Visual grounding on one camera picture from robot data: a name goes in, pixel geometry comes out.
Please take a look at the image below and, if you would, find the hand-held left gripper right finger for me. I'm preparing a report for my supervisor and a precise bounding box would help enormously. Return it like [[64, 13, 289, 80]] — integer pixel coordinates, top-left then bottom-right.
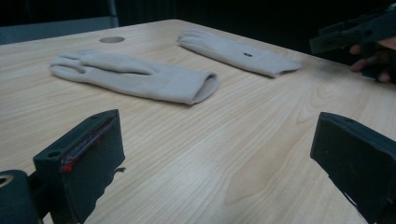
[[310, 112, 396, 224]]

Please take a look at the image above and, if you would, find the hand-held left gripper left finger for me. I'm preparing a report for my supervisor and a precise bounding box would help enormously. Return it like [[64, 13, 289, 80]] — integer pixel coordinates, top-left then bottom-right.
[[33, 108, 126, 224]]

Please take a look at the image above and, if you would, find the plain beige glove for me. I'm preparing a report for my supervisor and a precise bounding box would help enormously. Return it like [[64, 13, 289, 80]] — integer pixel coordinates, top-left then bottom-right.
[[49, 49, 221, 105]]

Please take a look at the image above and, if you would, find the beige glove with dark dot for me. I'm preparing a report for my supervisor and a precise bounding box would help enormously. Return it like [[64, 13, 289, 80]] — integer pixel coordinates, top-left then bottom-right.
[[177, 29, 303, 78]]

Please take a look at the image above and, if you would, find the grey table cable grommet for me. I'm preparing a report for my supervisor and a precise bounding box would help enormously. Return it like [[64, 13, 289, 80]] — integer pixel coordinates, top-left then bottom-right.
[[99, 35, 126, 44]]

